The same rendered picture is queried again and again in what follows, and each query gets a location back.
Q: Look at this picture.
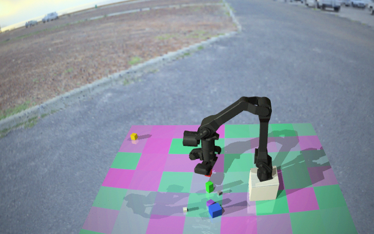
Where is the small yellow block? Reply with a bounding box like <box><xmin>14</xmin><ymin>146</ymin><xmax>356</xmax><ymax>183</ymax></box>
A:
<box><xmin>131</xmin><ymin>133</ymin><xmax>138</xmax><ymax>140</ymax></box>

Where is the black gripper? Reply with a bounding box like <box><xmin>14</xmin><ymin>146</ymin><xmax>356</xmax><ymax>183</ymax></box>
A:
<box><xmin>194</xmin><ymin>146</ymin><xmax>221</xmax><ymax>175</ymax></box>

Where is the purple cube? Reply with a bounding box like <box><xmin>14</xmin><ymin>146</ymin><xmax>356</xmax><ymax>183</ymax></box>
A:
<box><xmin>206</xmin><ymin>199</ymin><xmax>215</xmax><ymax>206</ymax></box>

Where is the blue block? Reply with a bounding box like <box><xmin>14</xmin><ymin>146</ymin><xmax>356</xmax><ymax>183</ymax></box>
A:
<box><xmin>208</xmin><ymin>203</ymin><xmax>222</xmax><ymax>218</ymax></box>

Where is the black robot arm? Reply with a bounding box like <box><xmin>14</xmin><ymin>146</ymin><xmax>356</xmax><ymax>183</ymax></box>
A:
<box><xmin>183</xmin><ymin>97</ymin><xmax>273</xmax><ymax>182</ymax></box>

